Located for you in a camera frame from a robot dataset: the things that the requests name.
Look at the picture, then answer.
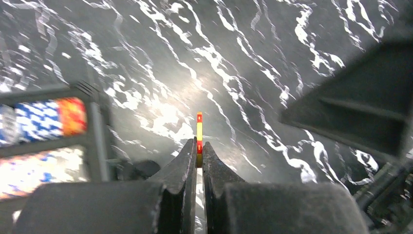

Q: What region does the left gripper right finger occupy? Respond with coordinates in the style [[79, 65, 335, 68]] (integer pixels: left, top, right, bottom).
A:
[[202, 142, 368, 234]]

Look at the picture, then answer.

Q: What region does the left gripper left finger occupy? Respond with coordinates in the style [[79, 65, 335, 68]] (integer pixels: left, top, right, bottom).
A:
[[11, 139, 197, 234]]

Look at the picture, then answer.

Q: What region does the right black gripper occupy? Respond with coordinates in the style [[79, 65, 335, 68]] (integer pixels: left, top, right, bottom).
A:
[[280, 39, 413, 234]]

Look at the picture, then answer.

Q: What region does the red orange chip five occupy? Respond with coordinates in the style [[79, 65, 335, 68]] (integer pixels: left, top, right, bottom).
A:
[[196, 112, 203, 168]]

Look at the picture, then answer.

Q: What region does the purple blue chip row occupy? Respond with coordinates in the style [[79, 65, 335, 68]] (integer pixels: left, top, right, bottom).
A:
[[0, 97, 87, 147]]

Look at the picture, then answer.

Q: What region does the green orange chip row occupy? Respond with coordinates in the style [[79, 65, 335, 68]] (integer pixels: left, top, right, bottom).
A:
[[0, 145, 90, 201]]

